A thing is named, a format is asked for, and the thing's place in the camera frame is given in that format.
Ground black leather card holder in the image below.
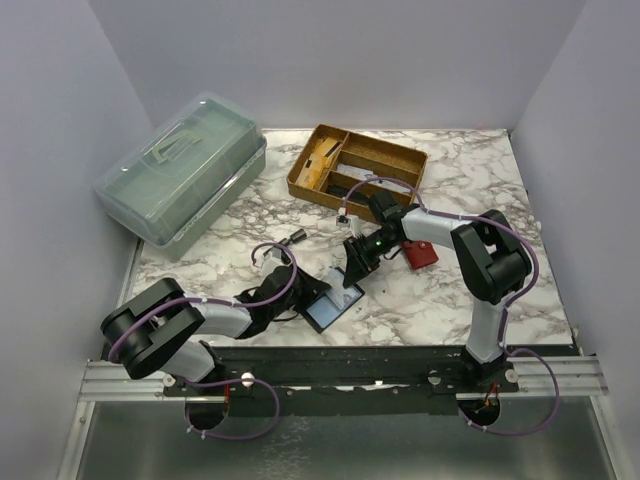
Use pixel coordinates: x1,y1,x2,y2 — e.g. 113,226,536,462
303,267,365,333

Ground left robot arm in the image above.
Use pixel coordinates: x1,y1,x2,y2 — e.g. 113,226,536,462
100,266,331,382

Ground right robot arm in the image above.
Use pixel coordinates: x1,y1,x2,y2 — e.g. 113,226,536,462
343,192,532,383

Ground red leather card holder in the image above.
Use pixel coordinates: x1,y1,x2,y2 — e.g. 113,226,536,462
402,241,439,270

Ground black cards in tray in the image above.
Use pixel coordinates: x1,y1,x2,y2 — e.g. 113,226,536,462
324,183,381,207

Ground white cards in tray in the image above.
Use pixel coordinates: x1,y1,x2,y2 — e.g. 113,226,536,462
336,163,386,182

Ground gold cards in tray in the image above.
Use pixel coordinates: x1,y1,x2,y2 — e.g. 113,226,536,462
296,137,342,189

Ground black T-shaped tool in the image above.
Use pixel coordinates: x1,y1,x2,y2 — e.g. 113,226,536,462
281,229,307,246

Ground woven wicker organizer tray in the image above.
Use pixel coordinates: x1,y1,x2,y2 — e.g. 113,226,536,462
287,124,429,222

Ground green plastic storage box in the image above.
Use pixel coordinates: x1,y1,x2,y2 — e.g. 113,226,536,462
94,92,267,261

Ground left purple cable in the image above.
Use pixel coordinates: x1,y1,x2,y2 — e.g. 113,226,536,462
107,242,299,442

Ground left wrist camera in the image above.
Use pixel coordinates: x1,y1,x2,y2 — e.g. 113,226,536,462
262,246,291,268

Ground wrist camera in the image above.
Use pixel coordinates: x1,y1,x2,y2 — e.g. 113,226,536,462
262,246,291,268
336,207,361,237

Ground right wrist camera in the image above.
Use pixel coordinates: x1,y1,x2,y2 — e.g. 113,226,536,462
336,207,361,237

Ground black mounting base rail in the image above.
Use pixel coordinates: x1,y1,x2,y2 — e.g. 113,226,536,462
102,341,596,416

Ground aluminium extrusion rail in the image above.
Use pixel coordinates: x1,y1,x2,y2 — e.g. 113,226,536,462
79,358,191,402

